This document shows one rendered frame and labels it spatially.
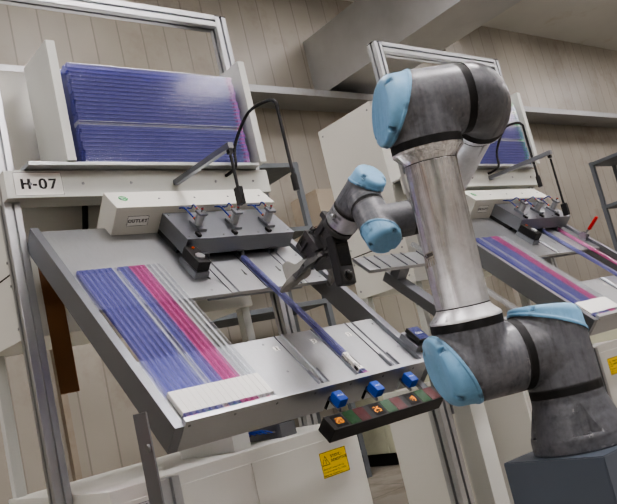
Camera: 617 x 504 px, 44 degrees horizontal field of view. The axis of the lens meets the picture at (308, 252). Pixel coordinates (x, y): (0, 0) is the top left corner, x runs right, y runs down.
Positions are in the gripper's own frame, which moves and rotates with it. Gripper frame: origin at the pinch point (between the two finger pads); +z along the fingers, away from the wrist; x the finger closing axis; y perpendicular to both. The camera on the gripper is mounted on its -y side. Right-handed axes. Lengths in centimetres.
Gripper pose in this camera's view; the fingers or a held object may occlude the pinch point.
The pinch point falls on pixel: (306, 291)
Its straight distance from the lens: 180.0
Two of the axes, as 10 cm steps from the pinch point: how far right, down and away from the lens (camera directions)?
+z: -4.3, 7.0, 5.7
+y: -5.0, -7.1, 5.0
